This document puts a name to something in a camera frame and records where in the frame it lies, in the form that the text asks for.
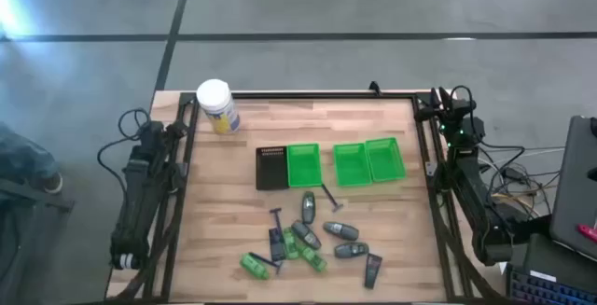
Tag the green plastic tray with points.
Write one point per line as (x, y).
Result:
(304, 166)
(385, 159)
(351, 165)

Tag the backlit black keyboard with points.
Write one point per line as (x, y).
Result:
(545, 293)

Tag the person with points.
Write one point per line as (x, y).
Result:
(23, 160)

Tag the blue disposable razor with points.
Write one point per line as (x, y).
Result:
(276, 218)
(263, 259)

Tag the black chair base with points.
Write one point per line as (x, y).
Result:
(32, 195)

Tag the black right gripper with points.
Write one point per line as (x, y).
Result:
(459, 109)

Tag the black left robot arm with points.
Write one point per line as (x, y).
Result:
(140, 193)

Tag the black aluminium table frame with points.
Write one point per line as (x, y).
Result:
(326, 95)

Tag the grey travel bottle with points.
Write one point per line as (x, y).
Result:
(351, 250)
(306, 235)
(308, 207)
(341, 231)

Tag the white wipes canister yellow label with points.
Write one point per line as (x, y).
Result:
(218, 106)

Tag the black box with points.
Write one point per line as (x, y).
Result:
(545, 253)

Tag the green travel bottle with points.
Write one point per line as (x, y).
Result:
(290, 243)
(254, 266)
(313, 258)

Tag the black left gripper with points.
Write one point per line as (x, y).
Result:
(151, 134)

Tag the dark blue sachet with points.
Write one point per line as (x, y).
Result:
(276, 245)

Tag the black disposable razor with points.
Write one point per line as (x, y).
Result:
(330, 198)

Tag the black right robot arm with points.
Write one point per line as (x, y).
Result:
(476, 188)

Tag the red marker pen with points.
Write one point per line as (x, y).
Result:
(587, 232)

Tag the grey laptop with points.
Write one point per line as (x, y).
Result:
(576, 184)

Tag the black plastic tray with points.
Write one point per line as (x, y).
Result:
(272, 168)

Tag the black clamp on frame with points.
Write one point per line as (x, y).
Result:
(374, 88)

